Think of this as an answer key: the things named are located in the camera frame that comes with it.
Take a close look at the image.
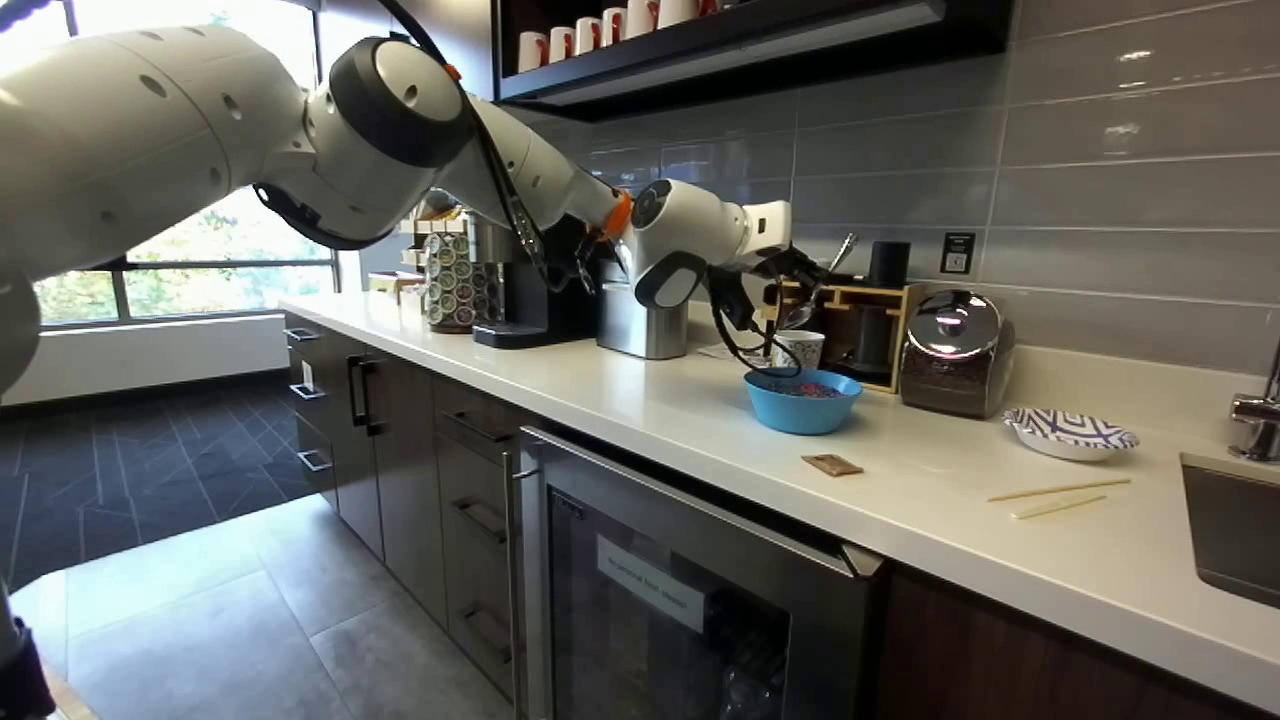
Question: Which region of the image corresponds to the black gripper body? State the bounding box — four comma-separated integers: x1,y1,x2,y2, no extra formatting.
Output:
747,245,834,320

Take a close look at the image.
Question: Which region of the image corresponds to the silver spoon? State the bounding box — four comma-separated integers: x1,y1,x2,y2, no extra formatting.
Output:
820,230,859,279

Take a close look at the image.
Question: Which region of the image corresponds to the white paper cup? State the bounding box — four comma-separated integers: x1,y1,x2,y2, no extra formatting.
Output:
771,328,834,377

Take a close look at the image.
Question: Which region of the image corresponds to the blue bowl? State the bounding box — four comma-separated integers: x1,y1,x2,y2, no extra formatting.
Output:
739,362,867,441

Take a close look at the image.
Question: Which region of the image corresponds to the wooden countertop organizer rack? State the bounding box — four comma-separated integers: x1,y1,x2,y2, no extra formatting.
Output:
812,275,919,390

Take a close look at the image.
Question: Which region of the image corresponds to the black cylinder canister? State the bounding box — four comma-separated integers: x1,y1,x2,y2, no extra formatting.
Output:
867,237,915,290

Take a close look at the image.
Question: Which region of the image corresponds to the silver toaster oven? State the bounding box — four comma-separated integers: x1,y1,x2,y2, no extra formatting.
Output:
591,271,698,360

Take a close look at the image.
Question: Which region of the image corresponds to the dark steel rice cooker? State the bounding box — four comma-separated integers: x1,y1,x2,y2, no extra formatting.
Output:
897,285,1021,419

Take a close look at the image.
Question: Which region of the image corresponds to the small brown card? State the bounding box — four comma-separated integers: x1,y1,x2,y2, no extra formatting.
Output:
799,451,867,481

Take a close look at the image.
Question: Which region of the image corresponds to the black coffee machine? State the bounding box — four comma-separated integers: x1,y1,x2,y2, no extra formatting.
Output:
470,216,608,351

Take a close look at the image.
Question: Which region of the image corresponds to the blue patterned plate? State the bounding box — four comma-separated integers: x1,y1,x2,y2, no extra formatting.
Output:
1002,404,1144,466

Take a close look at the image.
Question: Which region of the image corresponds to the wooden chopstick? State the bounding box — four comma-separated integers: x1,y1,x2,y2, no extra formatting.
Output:
988,475,1136,507
1009,492,1111,525

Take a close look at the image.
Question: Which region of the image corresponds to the undercounter glass door fridge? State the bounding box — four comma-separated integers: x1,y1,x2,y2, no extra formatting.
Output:
514,419,888,720

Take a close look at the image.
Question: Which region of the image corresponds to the dark wood sink cabinet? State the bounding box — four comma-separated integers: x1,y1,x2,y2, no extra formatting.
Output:
873,562,1280,720

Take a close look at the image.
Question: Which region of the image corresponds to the dark wood drawer cabinet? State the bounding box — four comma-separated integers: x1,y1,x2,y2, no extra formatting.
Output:
281,310,528,702

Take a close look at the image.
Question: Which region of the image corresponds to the chrome faucet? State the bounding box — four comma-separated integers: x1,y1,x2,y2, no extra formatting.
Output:
1227,342,1280,466

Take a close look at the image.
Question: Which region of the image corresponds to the steel undermount sink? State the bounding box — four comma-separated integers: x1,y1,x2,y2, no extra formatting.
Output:
1177,451,1280,611

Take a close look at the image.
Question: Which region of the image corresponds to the large glass window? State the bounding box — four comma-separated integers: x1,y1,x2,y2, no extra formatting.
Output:
0,0,345,330

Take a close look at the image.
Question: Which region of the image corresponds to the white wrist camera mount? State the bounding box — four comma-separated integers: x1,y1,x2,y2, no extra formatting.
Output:
745,195,799,259

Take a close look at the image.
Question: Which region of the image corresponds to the black wall switch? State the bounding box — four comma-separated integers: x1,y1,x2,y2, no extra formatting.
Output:
936,229,981,279

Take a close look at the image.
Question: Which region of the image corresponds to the black wall shelf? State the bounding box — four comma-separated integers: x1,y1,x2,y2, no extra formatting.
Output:
492,0,1016,124

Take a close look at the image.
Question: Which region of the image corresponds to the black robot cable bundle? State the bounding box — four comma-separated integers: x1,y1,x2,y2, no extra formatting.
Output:
373,0,807,381

